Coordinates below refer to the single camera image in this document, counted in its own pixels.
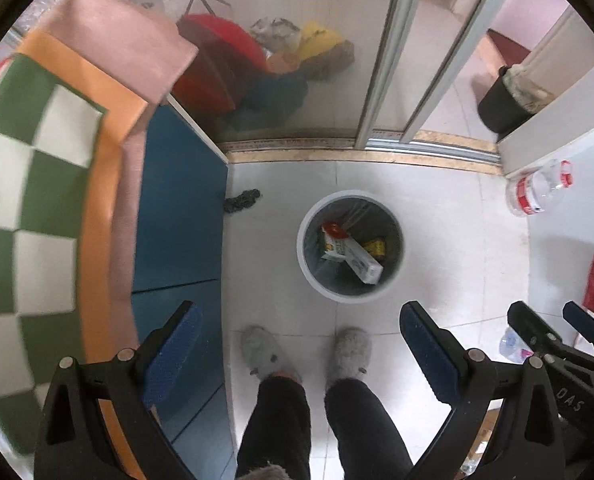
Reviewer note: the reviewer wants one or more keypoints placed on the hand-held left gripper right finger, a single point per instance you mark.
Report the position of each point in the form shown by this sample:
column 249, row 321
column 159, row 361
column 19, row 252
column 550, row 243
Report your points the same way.
column 432, row 355

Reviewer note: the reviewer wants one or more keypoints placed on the person's left leg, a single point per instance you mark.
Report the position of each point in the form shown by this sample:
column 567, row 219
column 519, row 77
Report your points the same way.
column 277, row 430

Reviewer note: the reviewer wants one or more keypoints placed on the white carton box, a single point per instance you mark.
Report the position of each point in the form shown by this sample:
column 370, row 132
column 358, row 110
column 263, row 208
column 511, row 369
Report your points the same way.
column 356, row 259

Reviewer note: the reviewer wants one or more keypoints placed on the black bin with pale liner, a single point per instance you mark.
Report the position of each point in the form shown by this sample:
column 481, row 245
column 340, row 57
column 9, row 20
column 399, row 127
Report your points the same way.
column 504, row 105

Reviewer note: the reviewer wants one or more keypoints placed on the red snack packet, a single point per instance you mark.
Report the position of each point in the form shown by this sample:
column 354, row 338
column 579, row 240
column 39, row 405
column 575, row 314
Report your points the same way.
column 334, row 230

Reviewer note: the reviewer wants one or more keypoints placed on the yellow plastic bag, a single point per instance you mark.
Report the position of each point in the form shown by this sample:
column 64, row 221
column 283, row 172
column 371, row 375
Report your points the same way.
column 322, row 40

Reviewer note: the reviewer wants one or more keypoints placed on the white desk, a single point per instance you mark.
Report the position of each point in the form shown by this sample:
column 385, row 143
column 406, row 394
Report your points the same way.
column 567, row 245

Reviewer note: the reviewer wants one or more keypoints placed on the dark blue cloth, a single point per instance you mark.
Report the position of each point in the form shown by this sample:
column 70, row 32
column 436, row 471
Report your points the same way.
column 272, row 100

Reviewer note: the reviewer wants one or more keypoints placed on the pink bed sheet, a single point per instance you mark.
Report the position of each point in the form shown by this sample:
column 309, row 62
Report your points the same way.
column 127, row 40

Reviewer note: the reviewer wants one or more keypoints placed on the clear plastic bottle red label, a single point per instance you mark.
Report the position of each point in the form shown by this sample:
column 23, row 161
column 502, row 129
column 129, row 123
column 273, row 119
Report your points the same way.
column 539, row 187

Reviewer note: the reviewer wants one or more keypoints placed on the sliding door floor track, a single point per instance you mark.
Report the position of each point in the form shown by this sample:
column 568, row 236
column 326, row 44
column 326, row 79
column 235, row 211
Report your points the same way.
column 357, row 152

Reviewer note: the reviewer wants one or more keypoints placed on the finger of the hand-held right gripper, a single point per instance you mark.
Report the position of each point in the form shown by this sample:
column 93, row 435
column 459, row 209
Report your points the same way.
column 582, row 317
column 529, row 327

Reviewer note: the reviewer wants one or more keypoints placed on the green white checkered blanket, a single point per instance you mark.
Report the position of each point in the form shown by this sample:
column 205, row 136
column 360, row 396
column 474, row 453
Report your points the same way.
column 104, row 175
column 32, row 210

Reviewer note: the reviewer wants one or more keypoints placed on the yellow wrapper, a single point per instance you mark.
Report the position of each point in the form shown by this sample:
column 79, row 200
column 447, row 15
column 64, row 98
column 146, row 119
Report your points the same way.
column 374, row 248

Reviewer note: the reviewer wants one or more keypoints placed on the person's right leg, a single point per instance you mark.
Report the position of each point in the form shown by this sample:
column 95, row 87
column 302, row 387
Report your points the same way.
column 364, row 430

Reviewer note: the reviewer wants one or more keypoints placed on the dark red doormat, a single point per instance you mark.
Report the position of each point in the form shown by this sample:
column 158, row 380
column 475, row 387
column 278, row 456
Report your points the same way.
column 508, row 45

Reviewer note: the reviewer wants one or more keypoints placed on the aluminium sliding door frame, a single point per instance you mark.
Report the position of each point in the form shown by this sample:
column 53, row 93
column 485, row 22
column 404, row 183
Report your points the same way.
column 394, row 60
column 459, row 55

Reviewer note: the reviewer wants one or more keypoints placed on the red plastic basin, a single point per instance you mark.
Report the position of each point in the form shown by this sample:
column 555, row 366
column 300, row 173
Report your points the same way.
column 217, row 60

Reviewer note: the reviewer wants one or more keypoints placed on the crumpled grey white bag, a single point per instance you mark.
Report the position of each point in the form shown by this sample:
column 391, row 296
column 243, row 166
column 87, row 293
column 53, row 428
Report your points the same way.
column 277, row 32

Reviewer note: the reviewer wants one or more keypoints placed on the dark crumpled cloth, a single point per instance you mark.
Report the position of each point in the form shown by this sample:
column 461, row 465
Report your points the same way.
column 242, row 200

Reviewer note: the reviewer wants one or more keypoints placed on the white round waste bin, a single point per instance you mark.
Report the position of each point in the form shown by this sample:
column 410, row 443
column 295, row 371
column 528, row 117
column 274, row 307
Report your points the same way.
column 313, row 265

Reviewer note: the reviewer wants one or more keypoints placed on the small clear plastic bottle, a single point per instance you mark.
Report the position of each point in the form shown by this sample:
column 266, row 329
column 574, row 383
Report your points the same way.
column 509, row 345

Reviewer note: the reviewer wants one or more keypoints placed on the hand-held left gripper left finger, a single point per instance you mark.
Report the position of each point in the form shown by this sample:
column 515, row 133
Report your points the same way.
column 174, row 355

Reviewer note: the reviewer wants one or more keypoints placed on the person's leg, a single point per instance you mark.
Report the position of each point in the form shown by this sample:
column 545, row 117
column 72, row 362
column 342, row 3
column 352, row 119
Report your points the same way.
column 364, row 430
column 277, row 430

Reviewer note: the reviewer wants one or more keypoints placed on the grey fluffy slipper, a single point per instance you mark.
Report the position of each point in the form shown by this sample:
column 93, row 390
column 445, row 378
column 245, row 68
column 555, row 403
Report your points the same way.
column 349, row 352
column 264, row 352

